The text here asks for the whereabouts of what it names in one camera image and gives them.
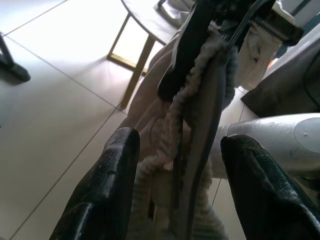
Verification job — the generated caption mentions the round white table gold legs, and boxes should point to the round white table gold legs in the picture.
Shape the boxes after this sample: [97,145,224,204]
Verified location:
[107,0,198,111]

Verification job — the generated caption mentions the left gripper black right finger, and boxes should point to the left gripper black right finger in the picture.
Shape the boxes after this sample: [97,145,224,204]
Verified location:
[219,134,320,240]

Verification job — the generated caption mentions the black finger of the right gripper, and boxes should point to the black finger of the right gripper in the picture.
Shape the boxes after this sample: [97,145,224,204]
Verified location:
[251,9,305,47]
[156,0,220,102]

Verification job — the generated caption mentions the silver robot right leg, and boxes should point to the silver robot right leg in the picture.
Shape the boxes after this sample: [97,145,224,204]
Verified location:
[216,112,320,180]

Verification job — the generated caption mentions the grey fabric ottoman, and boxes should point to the grey fabric ottoman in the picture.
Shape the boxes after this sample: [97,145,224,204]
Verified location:
[241,32,320,118]

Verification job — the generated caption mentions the white knit garment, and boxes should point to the white knit garment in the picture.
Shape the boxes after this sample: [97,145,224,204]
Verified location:
[119,14,285,240]

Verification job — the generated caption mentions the white quilted cloth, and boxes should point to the white quilted cloth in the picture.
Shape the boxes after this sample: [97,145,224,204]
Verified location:
[156,0,198,27]

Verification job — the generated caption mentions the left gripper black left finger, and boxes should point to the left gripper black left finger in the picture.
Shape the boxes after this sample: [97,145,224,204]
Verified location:
[48,126,141,240]

